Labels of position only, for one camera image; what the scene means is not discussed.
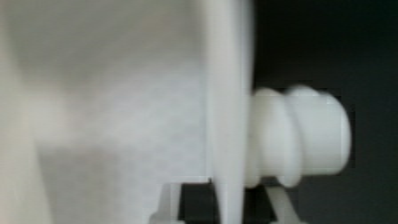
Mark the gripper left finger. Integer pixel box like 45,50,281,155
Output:
155,181,222,224

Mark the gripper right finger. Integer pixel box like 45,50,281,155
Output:
246,184,308,224

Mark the white door panel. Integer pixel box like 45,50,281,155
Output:
246,86,352,187

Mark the white cabinet body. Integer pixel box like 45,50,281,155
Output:
0,0,253,224

